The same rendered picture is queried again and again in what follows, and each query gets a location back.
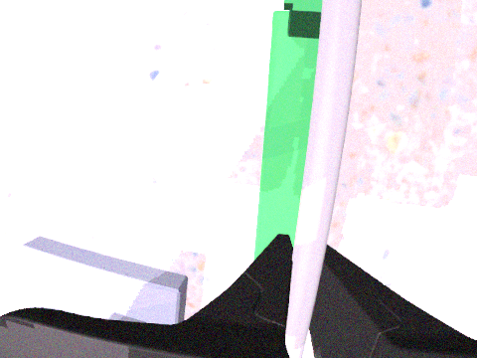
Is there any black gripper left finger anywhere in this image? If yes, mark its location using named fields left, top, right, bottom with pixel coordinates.
left=0, top=234, right=294, bottom=358

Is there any white tapered pin with red cap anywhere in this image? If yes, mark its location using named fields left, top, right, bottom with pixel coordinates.
left=285, top=0, right=362, bottom=358

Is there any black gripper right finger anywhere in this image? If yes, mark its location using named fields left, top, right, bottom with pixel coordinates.
left=309, top=244, right=477, bottom=358

